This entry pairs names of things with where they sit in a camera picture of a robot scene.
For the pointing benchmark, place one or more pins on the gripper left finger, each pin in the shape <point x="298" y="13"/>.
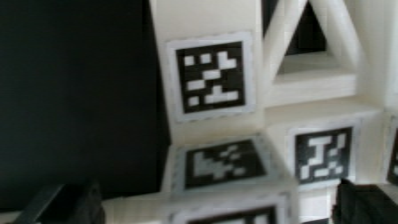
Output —
<point x="66" y="204"/>

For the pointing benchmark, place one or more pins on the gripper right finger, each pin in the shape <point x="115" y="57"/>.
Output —
<point x="364" y="206"/>

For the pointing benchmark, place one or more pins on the white tagged leg block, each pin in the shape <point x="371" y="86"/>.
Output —
<point x="389" y="162"/>
<point x="227" y="184"/>

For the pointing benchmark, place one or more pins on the white chair back piece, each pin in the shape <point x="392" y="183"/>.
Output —
<point x="236" y="88"/>

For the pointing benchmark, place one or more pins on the white chair seat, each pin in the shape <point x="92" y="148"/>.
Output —
<point x="329" y="134"/>

